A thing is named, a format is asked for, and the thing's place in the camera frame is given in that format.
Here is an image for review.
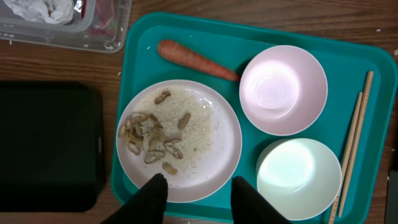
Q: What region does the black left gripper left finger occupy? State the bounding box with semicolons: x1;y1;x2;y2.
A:
101;173;168;224

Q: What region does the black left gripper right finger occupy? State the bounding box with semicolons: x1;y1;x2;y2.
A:
231;176;290;224

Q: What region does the white bowl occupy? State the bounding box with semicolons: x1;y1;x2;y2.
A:
256;138;342;221

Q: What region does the wooden chopstick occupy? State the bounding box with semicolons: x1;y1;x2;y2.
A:
327;91;364;224
338;71;374;217

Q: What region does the pink bowl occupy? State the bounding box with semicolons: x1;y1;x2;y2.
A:
239;45;328;136

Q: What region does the red snack wrapper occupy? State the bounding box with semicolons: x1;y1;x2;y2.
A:
92;0;116;30

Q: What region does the white tissue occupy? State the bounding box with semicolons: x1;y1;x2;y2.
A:
3;0;75;24

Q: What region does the clear plastic waste bin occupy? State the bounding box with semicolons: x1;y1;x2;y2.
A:
1;0;132;53

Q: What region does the food scraps and rice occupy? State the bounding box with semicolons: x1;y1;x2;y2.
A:
118;86;213;175

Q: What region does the pink plate with food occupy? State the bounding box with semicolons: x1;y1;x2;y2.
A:
116;80;243;203

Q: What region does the black plastic tray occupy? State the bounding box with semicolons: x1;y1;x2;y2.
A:
1;81;105;212

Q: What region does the teal plastic tray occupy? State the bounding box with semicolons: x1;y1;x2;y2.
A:
110;11;398;224

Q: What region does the grey plastic dish rack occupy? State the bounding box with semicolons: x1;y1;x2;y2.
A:
385;170;398;224

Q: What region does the orange carrot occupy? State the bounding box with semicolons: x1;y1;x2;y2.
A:
157;40;240;81

